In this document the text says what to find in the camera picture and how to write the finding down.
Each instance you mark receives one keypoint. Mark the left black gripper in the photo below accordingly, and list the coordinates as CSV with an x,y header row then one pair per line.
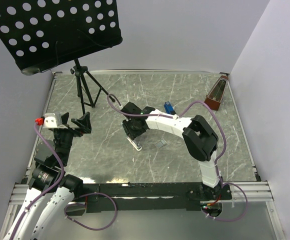
x,y
83,122

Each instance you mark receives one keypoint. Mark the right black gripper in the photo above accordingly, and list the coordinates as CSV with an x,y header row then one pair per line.
x,y
133,134

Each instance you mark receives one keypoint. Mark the light blue white stapler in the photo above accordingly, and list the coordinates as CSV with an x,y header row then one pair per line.
x,y
135,144

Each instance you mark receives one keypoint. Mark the staple strip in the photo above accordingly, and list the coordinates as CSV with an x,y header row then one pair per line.
x,y
161,143

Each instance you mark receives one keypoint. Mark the blue black stapler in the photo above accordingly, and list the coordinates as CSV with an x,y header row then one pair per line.
x,y
169,108

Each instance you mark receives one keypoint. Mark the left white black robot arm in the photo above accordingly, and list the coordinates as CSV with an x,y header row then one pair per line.
x,y
50,189

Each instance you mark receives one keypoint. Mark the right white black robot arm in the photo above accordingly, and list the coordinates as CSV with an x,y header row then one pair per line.
x,y
145,145

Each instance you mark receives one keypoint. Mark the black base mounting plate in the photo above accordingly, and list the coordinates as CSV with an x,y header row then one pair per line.
x,y
146,196

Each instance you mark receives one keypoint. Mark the brown wooden metronome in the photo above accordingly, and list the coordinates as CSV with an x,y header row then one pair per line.
x,y
215,96

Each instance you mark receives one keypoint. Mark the black music stand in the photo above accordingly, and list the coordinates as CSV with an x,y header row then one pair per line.
x,y
43,34

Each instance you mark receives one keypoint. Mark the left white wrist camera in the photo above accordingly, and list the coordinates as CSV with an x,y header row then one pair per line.
x,y
50,120

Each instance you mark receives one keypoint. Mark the aluminium frame rail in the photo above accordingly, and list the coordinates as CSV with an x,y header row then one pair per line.
x,y
255,191

